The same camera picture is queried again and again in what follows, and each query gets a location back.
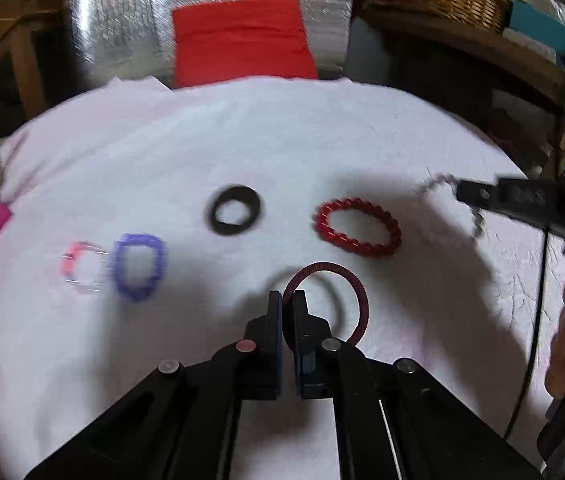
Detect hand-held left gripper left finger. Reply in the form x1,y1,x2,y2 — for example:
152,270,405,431
25,290,283,480

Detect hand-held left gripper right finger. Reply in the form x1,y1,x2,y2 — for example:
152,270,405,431
290,289,546,480

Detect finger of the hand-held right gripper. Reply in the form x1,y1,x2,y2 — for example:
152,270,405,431
457,177,565,241

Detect grey bead bracelet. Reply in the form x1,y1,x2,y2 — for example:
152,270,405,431
420,172,486,241

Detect dark red coil bracelet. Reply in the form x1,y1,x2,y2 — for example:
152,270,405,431
282,262,369,346

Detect red bead bracelet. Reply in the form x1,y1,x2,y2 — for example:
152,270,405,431
313,198,402,258

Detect black ring bracelet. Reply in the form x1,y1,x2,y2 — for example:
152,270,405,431
204,185,266,237

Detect purple bead bracelet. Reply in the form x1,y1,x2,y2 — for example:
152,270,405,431
111,232,168,302

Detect pink bead bracelet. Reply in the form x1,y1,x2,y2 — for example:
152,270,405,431
61,241,110,295

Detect wooden shelf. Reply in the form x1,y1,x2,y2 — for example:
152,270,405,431
360,0,565,176

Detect teal box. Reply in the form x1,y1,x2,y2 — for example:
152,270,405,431
505,0,565,58

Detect white blanket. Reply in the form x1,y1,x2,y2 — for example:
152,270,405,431
0,76,565,480

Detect red cushion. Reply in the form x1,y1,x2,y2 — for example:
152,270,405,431
171,0,319,88

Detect silver foil sheet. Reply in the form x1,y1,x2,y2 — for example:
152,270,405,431
66,0,358,86

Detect wooden table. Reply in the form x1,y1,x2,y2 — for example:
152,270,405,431
0,0,70,141

